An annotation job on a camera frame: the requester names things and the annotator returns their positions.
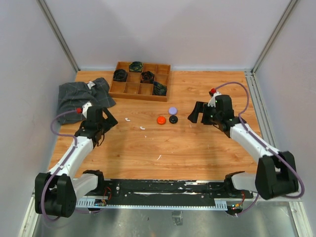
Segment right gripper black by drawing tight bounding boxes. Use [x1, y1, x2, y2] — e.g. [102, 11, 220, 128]
[188, 101, 221, 125]

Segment purple earbud charging case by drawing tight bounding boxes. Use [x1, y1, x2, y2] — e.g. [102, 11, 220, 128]
[168, 107, 178, 115]

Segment orange earbud charging case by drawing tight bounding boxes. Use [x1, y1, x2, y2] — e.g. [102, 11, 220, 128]
[157, 116, 166, 125]

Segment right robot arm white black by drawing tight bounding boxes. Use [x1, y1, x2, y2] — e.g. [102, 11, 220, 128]
[188, 93, 299, 200]

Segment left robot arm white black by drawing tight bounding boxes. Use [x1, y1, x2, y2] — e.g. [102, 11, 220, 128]
[35, 104, 118, 222]

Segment wooden compartment tray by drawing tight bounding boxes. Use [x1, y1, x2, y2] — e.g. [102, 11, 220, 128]
[109, 61, 171, 102]

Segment grey checked cloth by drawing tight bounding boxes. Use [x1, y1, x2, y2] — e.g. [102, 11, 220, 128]
[57, 78, 116, 115]

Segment dark blue rolled tie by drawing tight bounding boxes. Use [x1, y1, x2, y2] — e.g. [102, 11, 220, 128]
[153, 81, 167, 96]

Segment dark rolled tie left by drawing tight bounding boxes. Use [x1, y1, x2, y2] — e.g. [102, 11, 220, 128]
[113, 69, 128, 82]

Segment dark red rolled tie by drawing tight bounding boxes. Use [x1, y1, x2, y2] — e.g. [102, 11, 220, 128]
[141, 71, 155, 84]

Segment dark rolled tie top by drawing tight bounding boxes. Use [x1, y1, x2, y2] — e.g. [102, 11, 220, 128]
[129, 61, 144, 73]

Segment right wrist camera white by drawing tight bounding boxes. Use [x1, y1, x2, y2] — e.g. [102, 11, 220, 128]
[207, 91, 222, 108]

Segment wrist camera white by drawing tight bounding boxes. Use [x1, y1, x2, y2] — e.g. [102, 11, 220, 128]
[82, 101, 92, 120]
[207, 91, 222, 108]

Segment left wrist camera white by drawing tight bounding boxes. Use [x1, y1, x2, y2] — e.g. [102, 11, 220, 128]
[82, 101, 92, 120]

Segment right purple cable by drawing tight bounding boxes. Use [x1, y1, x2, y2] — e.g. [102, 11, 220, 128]
[208, 81, 306, 218]

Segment purple cable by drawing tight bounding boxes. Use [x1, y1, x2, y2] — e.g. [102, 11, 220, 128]
[40, 108, 83, 222]
[208, 81, 306, 218]

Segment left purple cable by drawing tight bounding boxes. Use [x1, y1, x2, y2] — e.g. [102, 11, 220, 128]
[40, 108, 83, 222]

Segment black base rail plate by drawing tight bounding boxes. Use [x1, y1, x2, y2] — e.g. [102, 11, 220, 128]
[81, 179, 253, 204]

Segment white cable duct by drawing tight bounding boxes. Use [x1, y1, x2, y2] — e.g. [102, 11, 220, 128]
[75, 196, 228, 211]

